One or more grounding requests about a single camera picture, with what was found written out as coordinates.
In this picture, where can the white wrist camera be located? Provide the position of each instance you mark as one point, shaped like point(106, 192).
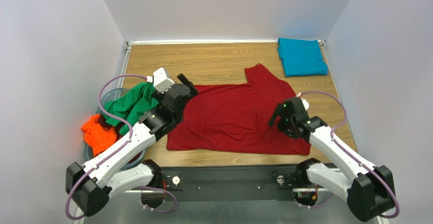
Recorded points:
point(304, 101)
point(160, 80)

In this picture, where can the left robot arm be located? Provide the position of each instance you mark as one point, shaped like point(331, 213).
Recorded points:
point(91, 185)

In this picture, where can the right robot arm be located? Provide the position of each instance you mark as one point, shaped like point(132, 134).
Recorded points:
point(367, 189)

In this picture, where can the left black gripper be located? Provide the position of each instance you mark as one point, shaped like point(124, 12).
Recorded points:
point(186, 87)

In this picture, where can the orange t shirt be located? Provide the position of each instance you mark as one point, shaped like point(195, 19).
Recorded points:
point(98, 134)

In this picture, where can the green t shirt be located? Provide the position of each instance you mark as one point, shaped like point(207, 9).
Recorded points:
point(132, 105)

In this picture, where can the folded blue t shirt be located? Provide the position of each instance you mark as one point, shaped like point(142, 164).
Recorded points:
point(301, 58)

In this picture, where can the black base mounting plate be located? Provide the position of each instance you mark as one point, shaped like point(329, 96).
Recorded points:
point(249, 183)

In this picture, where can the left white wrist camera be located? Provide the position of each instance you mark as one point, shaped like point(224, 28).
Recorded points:
point(160, 80)

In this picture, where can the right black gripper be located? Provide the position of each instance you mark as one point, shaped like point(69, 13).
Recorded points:
point(282, 112)

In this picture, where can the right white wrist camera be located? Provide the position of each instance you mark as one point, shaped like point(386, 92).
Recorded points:
point(304, 101)

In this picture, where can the dark red t shirt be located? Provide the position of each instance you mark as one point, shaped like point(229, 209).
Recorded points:
point(234, 118)

